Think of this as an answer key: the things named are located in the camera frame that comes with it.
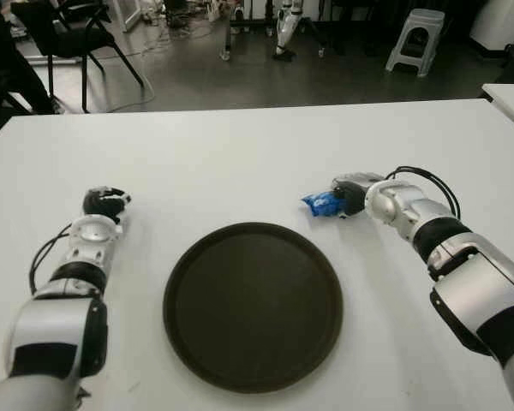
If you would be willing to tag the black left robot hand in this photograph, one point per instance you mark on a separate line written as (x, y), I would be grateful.
(105, 203)

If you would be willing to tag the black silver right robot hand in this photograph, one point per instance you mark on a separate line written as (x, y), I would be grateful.
(353, 194)

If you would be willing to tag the blue Oreo packet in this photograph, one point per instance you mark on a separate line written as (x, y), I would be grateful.
(321, 203)

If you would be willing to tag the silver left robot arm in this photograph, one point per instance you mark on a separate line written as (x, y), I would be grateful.
(51, 321)

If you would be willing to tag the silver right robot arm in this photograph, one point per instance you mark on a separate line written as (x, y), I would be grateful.
(475, 282)

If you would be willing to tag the round dark brown tray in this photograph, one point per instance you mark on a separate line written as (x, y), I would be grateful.
(252, 308)

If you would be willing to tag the black metal chair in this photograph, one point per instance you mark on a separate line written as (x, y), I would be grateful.
(77, 40)

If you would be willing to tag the person in black trousers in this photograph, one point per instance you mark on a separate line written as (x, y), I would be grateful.
(8, 60)

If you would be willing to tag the white humanoid robot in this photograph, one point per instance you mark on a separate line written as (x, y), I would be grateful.
(285, 30)

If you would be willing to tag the white side table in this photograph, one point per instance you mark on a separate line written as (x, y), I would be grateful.
(512, 100)

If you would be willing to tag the white framed panel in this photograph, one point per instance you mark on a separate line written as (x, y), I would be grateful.
(130, 17)

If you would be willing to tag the grey plastic stool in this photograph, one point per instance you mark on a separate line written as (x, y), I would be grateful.
(422, 19)

